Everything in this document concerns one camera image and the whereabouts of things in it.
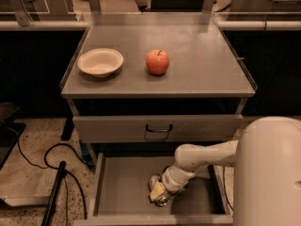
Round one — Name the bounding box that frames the black floor cable left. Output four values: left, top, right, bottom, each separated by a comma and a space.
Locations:
6, 126, 96, 220

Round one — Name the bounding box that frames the black bar on floor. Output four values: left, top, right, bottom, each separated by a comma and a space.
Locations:
41, 161, 66, 226

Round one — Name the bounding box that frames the open middle drawer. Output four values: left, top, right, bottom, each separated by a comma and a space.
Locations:
74, 153, 232, 226

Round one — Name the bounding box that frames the dark equipment base left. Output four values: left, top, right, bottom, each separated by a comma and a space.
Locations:
0, 103, 25, 169

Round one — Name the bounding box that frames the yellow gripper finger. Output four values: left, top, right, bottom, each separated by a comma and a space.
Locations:
150, 182, 166, 202

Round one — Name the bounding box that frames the white paper bowl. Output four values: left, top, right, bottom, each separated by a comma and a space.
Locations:
77, 48, 123, 78

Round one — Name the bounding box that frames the closed top drawer with handle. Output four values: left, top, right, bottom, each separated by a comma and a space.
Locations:
73, 115, 243, 143

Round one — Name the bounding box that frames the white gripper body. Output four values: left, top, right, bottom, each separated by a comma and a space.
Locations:
162, 167, 188, 194

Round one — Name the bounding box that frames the red apple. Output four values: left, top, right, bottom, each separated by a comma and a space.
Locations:
146, 49, 169, 75

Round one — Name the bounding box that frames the white horizontal rail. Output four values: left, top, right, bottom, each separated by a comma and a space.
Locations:
0, 21, 301, 31

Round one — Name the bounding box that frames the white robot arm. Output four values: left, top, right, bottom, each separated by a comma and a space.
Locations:
149, 117, 301, 226

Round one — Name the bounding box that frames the grey metal drawer cabinet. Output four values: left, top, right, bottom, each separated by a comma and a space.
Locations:
59, 12, 258, 226

